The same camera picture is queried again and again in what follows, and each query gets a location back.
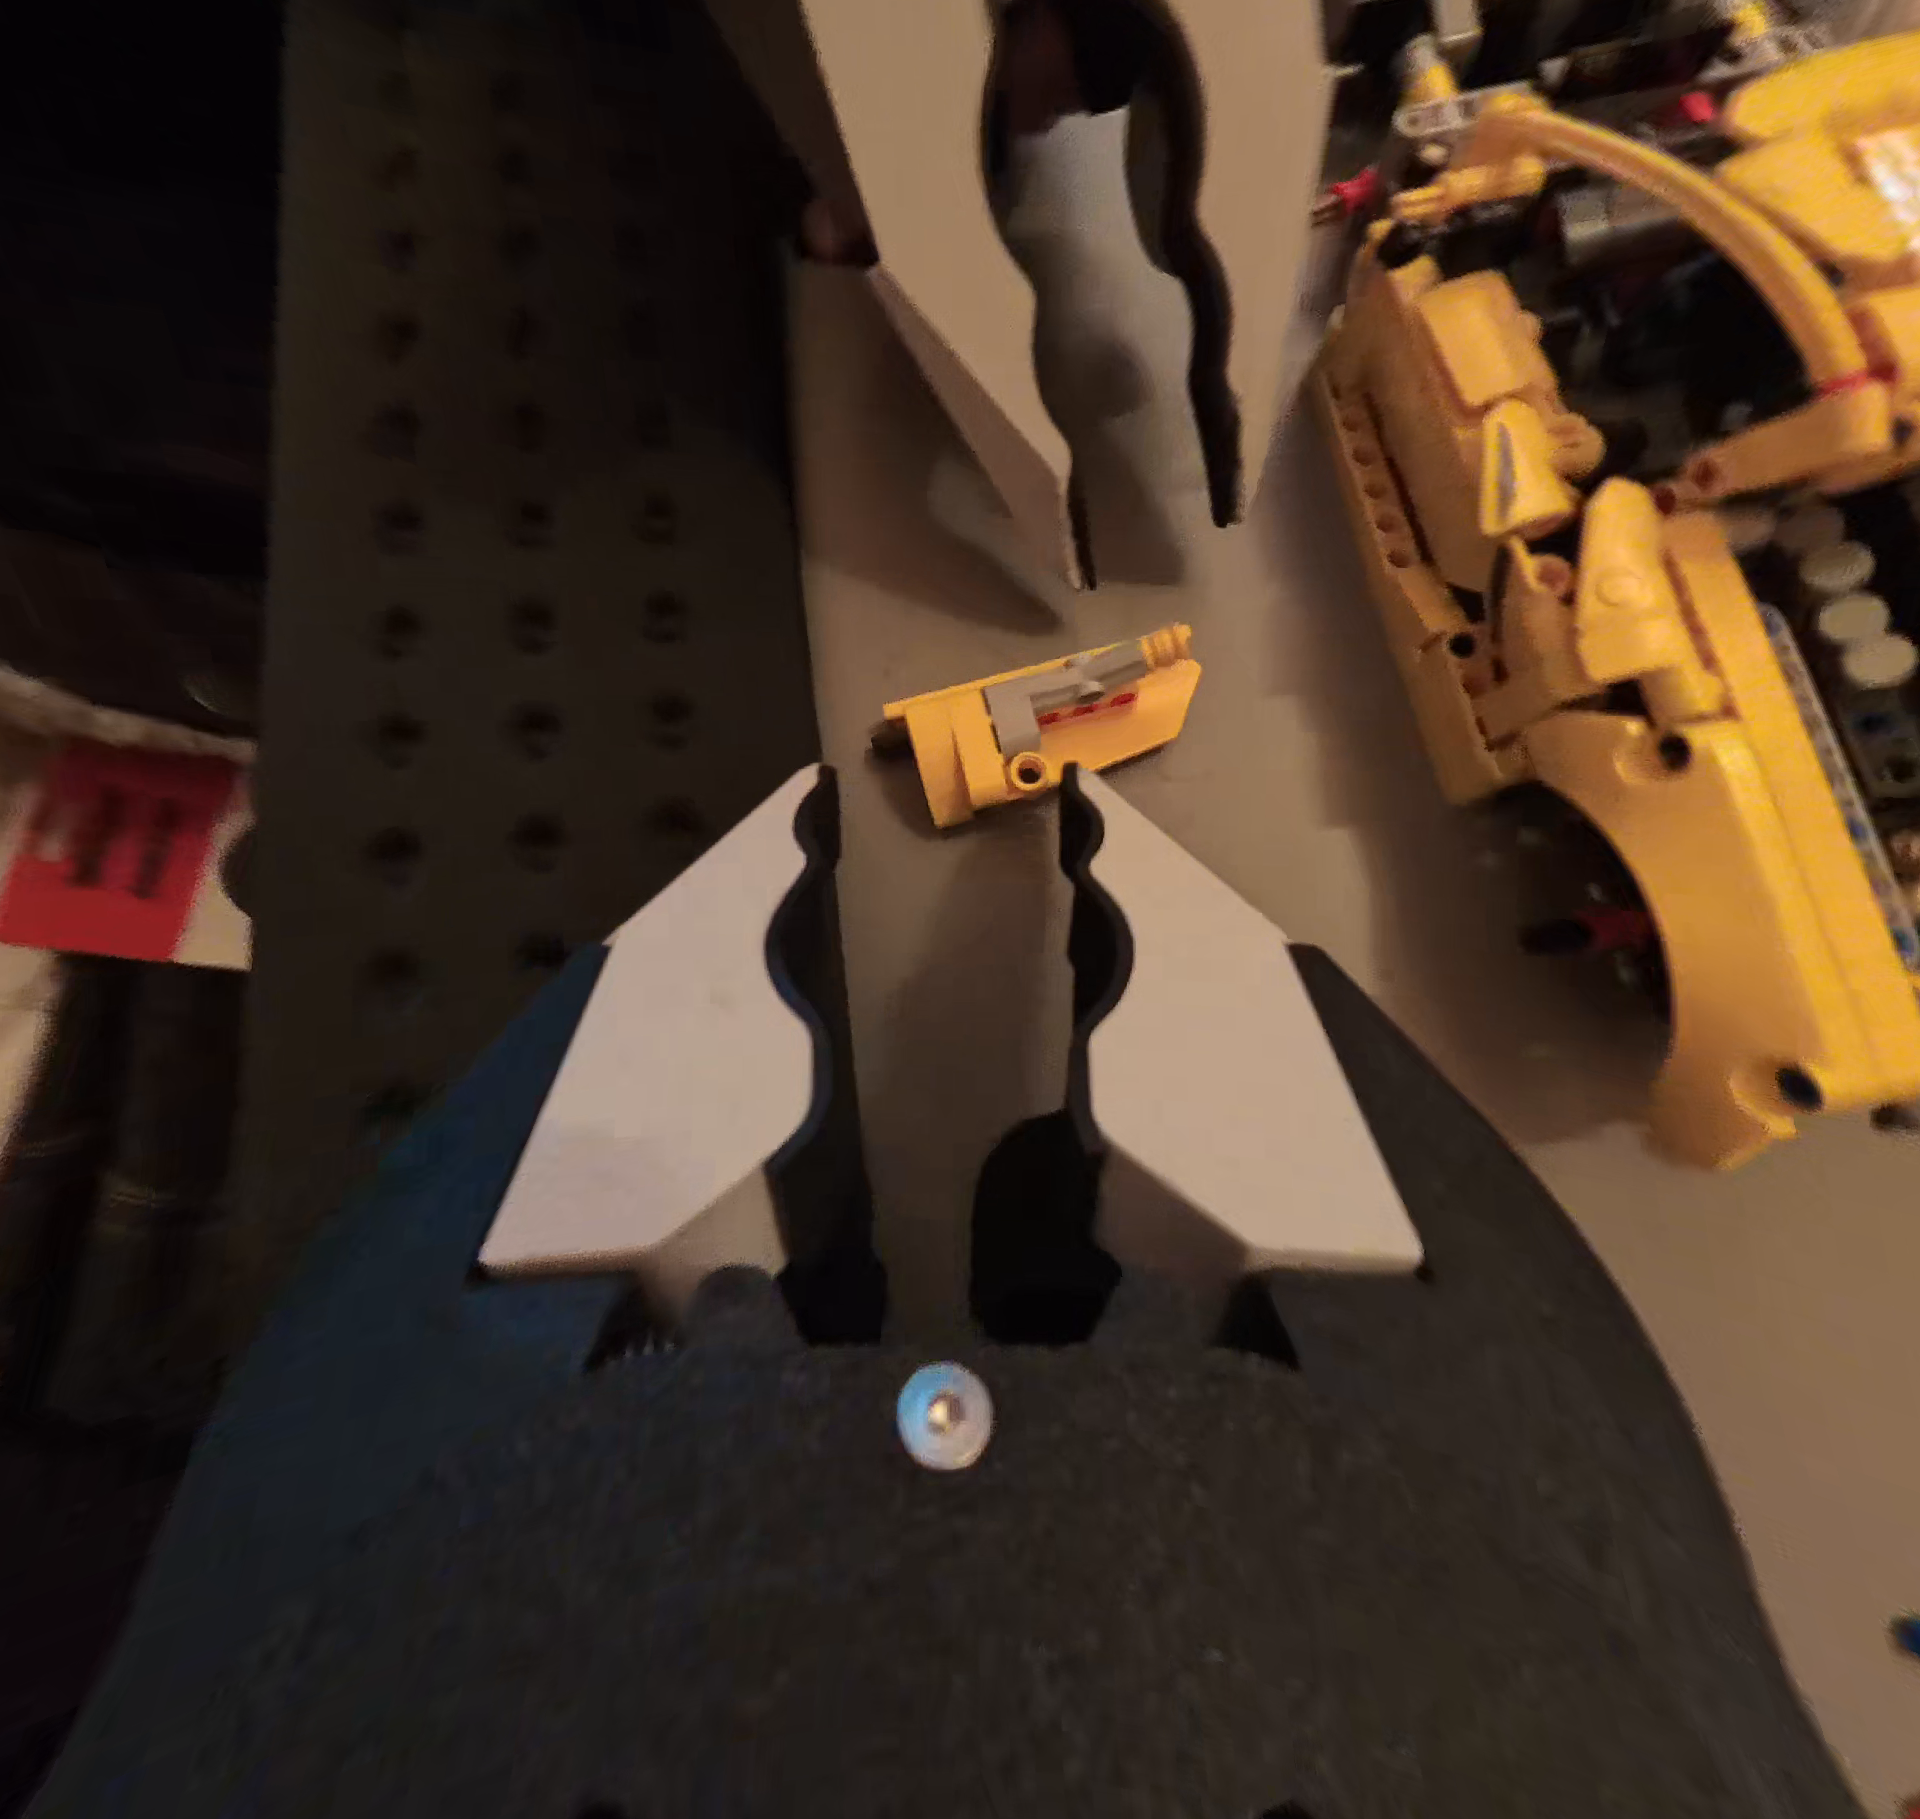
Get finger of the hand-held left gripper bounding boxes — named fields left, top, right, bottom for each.
left=778, top=0, right=1100, bottom=596
left=1118, top=0, right=1337, bottom=530

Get person's legs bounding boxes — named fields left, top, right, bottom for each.
left=0, top=949, right=258, bottom=1431

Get yellow brick car model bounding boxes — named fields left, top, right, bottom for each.
left=1307, top=0, right=1920, bottom=1176

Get small yellow brick subassembly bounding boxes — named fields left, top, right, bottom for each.
left=876, top=623, right=1205, bottom=835

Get red printed label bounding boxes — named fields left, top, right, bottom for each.
left=0, top=746, right=254, bottom=969

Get dark perforated chair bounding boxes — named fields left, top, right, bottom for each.
left=248, top=0, right=821, bottom=1252

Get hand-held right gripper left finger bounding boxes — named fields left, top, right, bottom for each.
left=477, top=761, right=891, bottom=1347

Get grey desk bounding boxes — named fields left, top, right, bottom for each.
left=786, top=0, right=1920, bottom=1819

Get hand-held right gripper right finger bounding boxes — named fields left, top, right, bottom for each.
left=972, top=768, right=1428, bottom=1347

